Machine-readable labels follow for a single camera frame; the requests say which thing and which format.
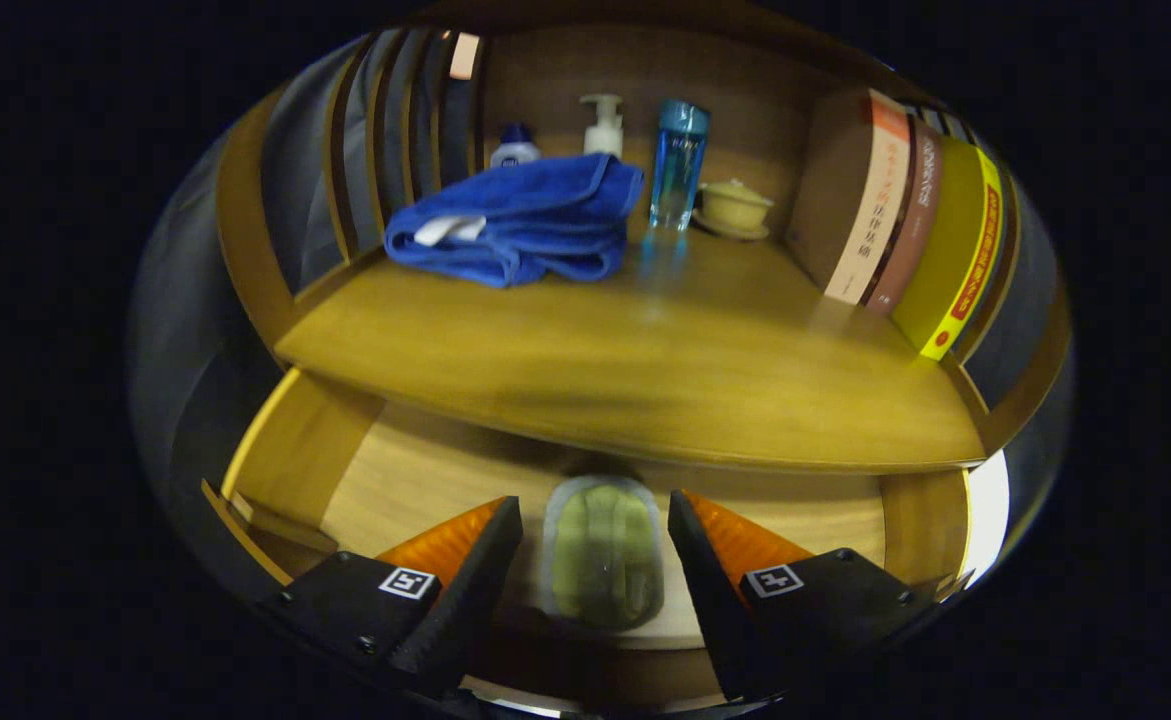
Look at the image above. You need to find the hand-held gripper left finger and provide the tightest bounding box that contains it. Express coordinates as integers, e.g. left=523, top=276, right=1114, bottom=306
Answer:
left=260, top=495, right=524, bottom=696

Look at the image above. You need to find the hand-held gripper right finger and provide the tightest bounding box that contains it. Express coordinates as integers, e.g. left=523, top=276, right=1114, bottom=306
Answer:
left=667, top=490, right=971, bottom=701

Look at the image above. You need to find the wooden drawer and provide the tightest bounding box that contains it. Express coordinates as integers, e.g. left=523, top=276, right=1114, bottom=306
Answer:
left=200, top=365, right=976, bottom=713

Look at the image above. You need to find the wooden countertop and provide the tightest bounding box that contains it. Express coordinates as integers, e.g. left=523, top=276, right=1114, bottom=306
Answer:
left=275, top=215, right=988, bottom=473

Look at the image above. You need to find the wooden cabinet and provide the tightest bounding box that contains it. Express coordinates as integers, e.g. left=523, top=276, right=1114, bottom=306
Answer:
left=200, top=0, right=1074, bottom=716

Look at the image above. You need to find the white table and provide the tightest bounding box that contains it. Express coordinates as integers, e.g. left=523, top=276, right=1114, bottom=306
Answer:
left=963, top=450, right=1011, bottom=586

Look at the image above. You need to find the blue folded towel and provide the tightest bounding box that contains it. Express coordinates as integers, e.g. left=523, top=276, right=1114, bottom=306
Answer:
left=383, top=153, right=646, bottom=289

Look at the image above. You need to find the yellow-green lidded teacup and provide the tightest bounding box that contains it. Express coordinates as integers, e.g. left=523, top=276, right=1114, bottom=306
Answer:
left=691, top=178, right=776, bottom=242

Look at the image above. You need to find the brown book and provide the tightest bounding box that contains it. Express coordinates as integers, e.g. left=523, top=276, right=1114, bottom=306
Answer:
left=863, top=118, right=943, bottom=317

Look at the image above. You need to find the beige book orange band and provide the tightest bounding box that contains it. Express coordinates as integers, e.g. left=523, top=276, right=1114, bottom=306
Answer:
left=785, top=88, right=913, bottom=306

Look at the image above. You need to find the yellow book red label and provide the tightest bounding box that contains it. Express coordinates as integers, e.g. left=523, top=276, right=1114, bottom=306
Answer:
left=890, top=135, right=1004, bottom=362

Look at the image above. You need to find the blue glass bottle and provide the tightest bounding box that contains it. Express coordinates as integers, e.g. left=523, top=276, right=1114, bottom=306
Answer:
left=648, top=98, right=711, bottom=233

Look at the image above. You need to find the small white bottle blue cap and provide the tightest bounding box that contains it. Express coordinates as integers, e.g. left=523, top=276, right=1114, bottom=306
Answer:
left=489, top=122, right=543, bottom=169

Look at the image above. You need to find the white pump bottle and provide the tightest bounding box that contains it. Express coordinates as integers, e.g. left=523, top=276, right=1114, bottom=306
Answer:
left=579, top=93, right=625, bottom=159

